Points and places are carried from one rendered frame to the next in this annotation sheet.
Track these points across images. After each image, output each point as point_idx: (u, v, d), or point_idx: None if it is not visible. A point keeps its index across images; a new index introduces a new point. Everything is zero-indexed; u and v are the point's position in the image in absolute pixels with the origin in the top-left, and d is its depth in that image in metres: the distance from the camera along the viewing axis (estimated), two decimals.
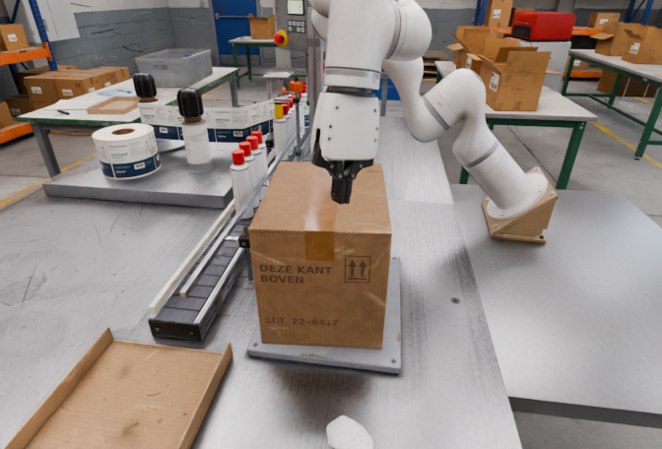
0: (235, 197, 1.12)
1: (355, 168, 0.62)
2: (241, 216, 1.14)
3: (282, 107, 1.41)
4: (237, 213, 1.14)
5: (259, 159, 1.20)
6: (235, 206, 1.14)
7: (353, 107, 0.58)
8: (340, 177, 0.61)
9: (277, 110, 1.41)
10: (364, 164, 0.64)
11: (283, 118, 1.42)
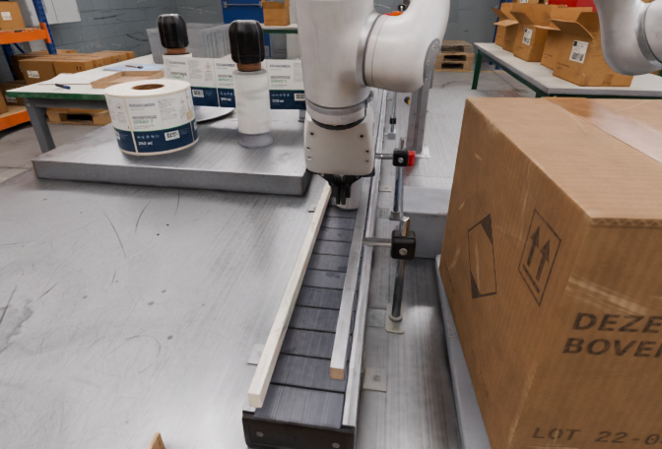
0: (341, 173, 0.69)
1: (348, 179, 0.60)
2: (348, 205, 0.71)
3: None
4: None
5: None
6: None
7: (330, 135, 0.52)
8: (332, 185, 0.61)
9: None
10: (363, 174, 0.60)
11: None
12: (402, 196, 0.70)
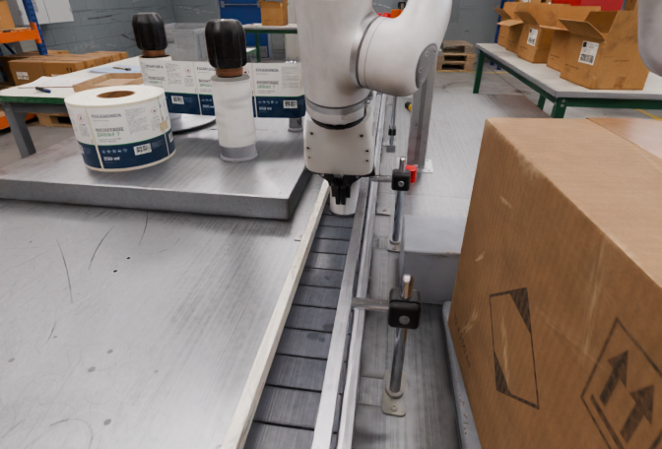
0: None
1: (348, 179, 0.60)
2: (345, 211, 0.68)
3: None
4: (338, 205, 0.68)
5: None
6: None
7: (329, 134, 0.52)
8: (332, 184, 0.61)
9: None
10: (363, 174, 0.60)
11: None
12: (403, 228, 0.59)
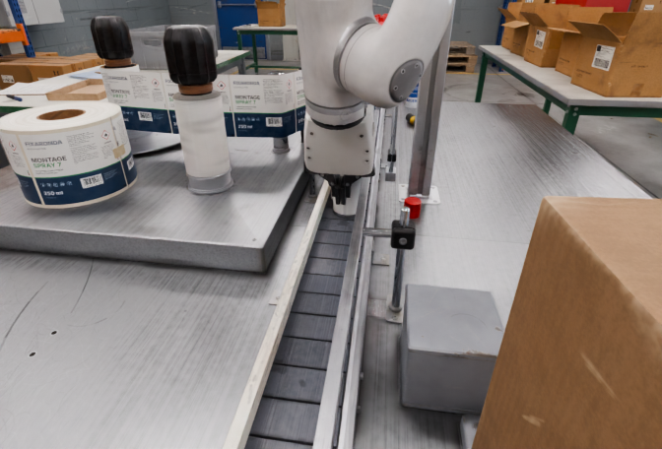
0: None
1: (348, 179, 0.60)
2: (345, 211, 0.68)
3: None
4: (338, 205, 0.68)
5: None
6: None
7: (329, 134, 0.52)
8: (332, 184, 0.61)
9: None
10: (363, 174, 0.60)
11: None
12: (406, 306, 0.44)
